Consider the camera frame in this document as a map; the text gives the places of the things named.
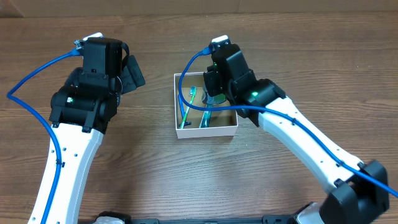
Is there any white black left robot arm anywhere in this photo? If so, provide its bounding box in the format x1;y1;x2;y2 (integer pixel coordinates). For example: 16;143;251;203
29;32;146;223

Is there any pink cardboard box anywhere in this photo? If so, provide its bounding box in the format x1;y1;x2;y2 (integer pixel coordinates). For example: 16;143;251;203
174;72;238;139

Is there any green white toothbrush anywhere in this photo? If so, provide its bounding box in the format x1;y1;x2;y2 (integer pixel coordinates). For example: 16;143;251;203
180;86;198;129

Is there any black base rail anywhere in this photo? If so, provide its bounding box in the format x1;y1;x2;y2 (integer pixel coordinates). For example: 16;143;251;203
98;211;296;224

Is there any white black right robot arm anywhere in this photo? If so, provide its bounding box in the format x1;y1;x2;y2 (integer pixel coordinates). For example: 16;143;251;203
201;39;397;223

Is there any blue disposable razor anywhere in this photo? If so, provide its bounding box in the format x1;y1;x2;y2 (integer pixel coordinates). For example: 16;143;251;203
177;95;192;129

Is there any teal white toothpaste tube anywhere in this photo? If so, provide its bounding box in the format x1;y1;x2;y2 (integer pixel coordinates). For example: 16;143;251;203
199;110;212;128

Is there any purple soap pump bottle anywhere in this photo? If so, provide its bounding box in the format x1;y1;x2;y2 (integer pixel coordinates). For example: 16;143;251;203
201;85;227;105

